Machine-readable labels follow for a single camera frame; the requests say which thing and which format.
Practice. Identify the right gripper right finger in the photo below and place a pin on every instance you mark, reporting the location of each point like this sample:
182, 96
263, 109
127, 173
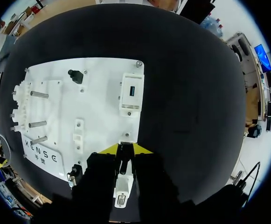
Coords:
151, 177

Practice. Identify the white board with sockets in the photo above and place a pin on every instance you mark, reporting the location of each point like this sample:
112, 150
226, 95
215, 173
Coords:
98, 105

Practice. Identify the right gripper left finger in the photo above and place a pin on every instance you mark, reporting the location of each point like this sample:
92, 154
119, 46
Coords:
95, 177

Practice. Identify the black and silver D-sub plug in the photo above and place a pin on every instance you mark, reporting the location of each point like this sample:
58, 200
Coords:
73, 176

